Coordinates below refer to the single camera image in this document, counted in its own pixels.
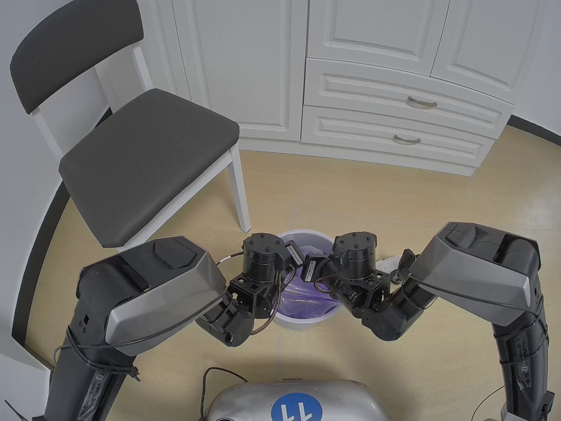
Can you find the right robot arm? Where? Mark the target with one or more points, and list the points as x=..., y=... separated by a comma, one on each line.
x=473, y=270

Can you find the white chair dark grey seat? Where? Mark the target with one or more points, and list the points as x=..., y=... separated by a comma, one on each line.
x=144, y=160

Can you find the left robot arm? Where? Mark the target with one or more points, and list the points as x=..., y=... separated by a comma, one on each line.
x=153, y=287

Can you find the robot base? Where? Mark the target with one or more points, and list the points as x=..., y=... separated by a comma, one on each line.
x=245, y=404

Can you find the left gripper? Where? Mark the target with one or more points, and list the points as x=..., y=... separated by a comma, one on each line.
x=292, y=257

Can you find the purple plastic bag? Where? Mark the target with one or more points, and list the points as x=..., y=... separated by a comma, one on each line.
x=302, y=305

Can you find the white paper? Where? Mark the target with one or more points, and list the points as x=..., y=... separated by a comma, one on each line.
x=388, y=262

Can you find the white wardrobe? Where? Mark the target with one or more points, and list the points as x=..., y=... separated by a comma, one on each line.
x=372, y=37

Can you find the white trash bin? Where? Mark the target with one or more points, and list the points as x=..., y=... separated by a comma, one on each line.
x=307, y=325

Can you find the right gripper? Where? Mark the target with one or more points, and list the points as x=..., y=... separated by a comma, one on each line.
x=317, y=269

